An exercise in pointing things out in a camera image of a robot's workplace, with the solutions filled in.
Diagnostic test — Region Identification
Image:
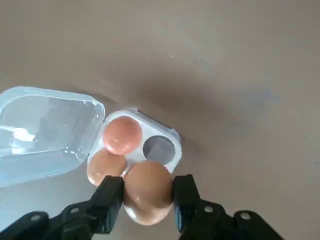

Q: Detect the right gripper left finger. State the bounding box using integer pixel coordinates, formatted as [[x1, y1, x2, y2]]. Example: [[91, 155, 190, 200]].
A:
[[0, 174, 125, 240]]

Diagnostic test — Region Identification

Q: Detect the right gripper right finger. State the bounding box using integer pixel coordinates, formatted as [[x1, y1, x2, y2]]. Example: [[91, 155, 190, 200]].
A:
[[171, 174, 292, 240]]

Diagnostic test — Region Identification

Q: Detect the transparent four-slot egg tray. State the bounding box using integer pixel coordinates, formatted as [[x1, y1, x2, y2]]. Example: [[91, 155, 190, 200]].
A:
[[0, 86, 182, 189]]

